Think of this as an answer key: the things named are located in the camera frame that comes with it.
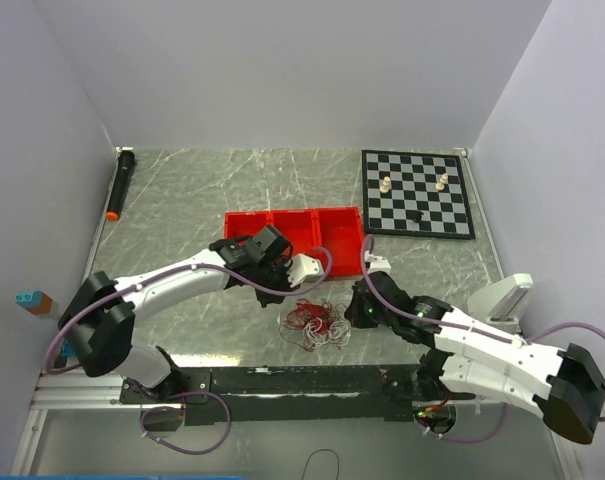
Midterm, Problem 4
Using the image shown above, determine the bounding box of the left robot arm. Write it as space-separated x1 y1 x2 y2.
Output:
56 225 295 402

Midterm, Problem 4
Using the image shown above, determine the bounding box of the thin dark floor cable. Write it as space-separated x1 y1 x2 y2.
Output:
301 448 341 480

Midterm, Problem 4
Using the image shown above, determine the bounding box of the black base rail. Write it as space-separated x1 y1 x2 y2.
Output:
119 364 478 426

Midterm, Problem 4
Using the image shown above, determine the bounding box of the chessboard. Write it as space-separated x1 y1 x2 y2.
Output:
361 150 476 240

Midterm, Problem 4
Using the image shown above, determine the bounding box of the white chess pawn right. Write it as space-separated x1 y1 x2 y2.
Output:
435 174 448 191

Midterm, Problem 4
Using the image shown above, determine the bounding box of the wire bundle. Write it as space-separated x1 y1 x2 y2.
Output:
277 298 353 352

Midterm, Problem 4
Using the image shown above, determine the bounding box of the blue brown toy block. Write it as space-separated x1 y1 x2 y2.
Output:
15 290 55 316

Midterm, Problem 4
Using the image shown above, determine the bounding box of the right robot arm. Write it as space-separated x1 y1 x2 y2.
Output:
345 272 605 445

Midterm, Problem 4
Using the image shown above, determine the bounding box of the aluminium frame rail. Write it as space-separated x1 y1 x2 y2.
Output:
29 369 128 409

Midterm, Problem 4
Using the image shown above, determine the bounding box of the black marker orange cap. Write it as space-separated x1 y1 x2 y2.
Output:
105 150 136 222

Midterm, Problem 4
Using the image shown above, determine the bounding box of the white chess pawn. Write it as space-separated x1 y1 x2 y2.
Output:
379 176 391 195
435 174 448 191

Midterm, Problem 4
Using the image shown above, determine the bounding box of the red three-compartment bin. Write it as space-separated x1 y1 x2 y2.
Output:
224 206 364 278

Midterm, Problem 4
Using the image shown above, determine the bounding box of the blue white block stack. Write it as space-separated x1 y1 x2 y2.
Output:
60 342 76 358

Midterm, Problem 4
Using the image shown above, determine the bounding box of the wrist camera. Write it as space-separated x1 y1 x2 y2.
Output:
287 254 333 288
364 251 391 274

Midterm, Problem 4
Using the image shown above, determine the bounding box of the white chess pawn left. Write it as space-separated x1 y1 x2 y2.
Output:
379 176 391 195

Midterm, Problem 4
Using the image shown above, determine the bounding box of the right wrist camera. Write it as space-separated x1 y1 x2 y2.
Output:
364 251 391 274

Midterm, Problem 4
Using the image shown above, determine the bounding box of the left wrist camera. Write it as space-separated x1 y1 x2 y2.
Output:
287 254 333 288

